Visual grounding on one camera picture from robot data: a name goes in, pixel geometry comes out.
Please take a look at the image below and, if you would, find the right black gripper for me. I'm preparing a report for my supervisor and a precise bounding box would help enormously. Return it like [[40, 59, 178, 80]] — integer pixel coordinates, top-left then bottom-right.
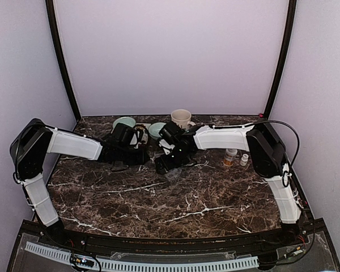
[[155, 146, 190, 175]]

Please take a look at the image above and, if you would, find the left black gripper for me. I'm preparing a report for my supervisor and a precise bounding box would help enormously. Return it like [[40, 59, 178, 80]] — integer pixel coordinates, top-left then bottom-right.
[[117, 145, 150, 165]]

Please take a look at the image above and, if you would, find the clear plastic pill organizer box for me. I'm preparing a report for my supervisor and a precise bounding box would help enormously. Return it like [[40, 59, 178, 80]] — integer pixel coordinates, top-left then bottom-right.
[[164, 168, 182, 182]]

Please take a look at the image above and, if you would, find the large orange label pill bottle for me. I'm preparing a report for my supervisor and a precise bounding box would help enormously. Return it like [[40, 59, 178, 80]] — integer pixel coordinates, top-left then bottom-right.
[[223, 148, 237, 167]]

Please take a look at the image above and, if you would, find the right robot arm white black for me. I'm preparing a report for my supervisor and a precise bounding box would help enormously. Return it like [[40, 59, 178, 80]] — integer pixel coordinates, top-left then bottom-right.
[[155, 121, 301, 246]]

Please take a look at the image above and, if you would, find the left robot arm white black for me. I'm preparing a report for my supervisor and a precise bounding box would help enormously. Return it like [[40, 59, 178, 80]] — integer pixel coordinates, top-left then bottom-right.
[[9, 118, 150, 247]]

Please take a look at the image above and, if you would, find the left teal ceramic bowl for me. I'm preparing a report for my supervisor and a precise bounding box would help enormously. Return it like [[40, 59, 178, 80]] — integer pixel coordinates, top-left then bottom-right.
[[113, 116, 137, 131]]

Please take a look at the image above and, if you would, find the teal ceramic bowl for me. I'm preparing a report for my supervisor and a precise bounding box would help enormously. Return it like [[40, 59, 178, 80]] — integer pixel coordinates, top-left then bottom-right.
[[148, 122, 166, 141], [113, 116, 137, 131]]

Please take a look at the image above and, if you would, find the cream mug with coral pattern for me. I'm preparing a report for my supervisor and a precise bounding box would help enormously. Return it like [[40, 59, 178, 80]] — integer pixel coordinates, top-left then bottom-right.
[[171, 109, 196, 129]]

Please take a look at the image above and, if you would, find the right teal ceramic bowl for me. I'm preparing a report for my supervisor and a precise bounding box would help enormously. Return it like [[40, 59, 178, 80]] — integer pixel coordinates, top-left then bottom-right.
[[148, 122, 166, 141]]

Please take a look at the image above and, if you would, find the white slotted cable duct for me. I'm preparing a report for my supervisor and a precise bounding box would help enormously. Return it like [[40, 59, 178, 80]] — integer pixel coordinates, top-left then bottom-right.
[[24, 241, 259, 271]]

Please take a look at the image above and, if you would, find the black front rail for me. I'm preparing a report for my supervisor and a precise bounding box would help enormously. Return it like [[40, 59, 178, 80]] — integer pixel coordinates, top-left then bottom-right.
[[16, 219, 329, 257]]

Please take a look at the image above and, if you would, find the left black frame post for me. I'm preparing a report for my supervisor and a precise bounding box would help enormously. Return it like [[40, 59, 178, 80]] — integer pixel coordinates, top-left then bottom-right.
[[45, 0, 82, 122]]

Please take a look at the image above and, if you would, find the black frame post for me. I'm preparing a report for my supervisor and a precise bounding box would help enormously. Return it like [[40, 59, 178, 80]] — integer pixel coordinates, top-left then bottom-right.
[[263, 0, 298, 119], [45, 0, 82, 122]]

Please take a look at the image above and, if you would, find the right black frame post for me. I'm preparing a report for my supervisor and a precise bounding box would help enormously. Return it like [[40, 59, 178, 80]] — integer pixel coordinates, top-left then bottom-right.
[[263, 0, 298, 119]]

